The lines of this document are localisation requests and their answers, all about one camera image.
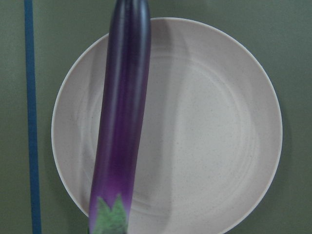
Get pink plate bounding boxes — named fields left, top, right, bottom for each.
left=51, top=17, right=283, bottom=234

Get purple eggplant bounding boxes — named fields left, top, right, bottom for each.
left=88, top=0, right=151, bottom=234

